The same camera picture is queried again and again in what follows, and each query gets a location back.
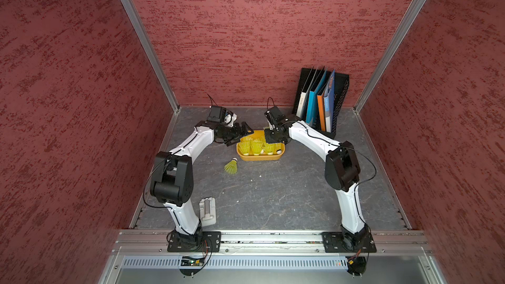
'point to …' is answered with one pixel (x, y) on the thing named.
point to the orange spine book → (321, 110)
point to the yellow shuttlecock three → (279, 149)
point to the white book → (301, 102)
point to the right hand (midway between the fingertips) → (271, 140)
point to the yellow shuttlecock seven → (256, 145)
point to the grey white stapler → (207, 210)
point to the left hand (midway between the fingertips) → (246, 138)
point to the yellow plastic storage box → (258, 135)
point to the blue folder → (329, 100)
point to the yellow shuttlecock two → (244, 144)
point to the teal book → (312, 100)
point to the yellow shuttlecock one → (269, 148)
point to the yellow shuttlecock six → (231, 167)
